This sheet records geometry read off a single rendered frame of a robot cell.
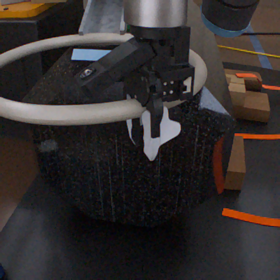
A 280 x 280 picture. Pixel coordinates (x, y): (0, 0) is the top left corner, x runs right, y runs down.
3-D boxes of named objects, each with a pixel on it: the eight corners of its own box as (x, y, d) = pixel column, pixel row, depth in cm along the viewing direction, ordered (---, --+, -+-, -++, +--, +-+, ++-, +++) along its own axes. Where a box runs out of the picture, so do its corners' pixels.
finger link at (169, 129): (185, 158, 56) (184, 102, 53) (154, 168, 54) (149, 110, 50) (175, 152, 59) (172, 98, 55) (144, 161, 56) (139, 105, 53)
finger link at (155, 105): (165, 139, 51) (162, 80, 48) (156, 142, 51) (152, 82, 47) (149, 130, 55) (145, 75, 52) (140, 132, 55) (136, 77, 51)
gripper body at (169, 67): (193, 103, 53) (199, 28, 47) (144, 114, 50) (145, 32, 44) (167, 85, 59) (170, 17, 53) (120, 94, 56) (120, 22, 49)
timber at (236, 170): (240, 190, 166) (245, 172, 159) (217, 188, 168) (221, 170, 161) (239, 153, 190) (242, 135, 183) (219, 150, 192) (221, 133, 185)
